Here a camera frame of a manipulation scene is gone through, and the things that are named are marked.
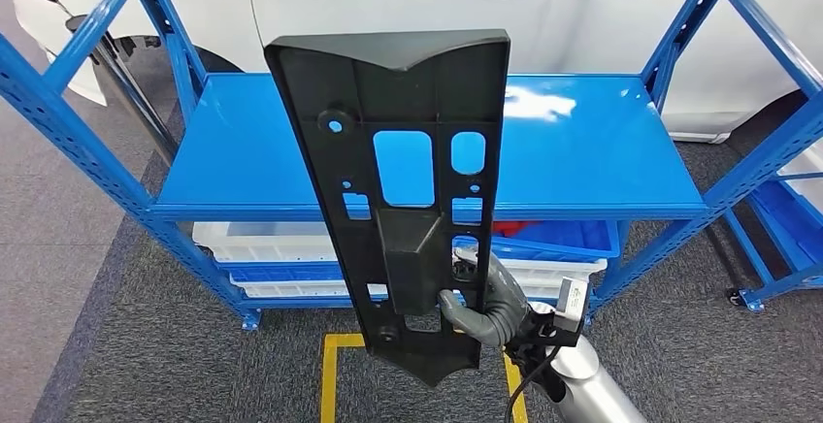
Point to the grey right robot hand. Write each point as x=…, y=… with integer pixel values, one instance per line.
x=501, y=304

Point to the dark metal pole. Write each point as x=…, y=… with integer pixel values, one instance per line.
x=132, y=95

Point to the blue metal shelf rack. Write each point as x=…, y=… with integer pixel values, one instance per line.
x=579, y=150
x=787, y=227

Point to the white car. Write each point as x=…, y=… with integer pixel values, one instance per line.
x=386, y=2

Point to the black plastic mounting plate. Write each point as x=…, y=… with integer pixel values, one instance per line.
x=411, y=246

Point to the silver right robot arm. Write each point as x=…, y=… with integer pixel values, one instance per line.
x=591, y=388

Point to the blue plastic bin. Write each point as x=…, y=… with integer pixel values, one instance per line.
x=283, y=272
x=572, y=237

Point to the red item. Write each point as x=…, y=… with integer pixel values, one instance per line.
x=514, y=228

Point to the white plastic bin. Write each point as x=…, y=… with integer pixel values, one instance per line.
x=289, y=289
x=546, y=269
x=546, y=288
x=257, y=243

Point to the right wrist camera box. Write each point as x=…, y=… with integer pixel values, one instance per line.
x=571, y=301

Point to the yellow floor tape square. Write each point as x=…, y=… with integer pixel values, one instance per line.
x=328, y=381

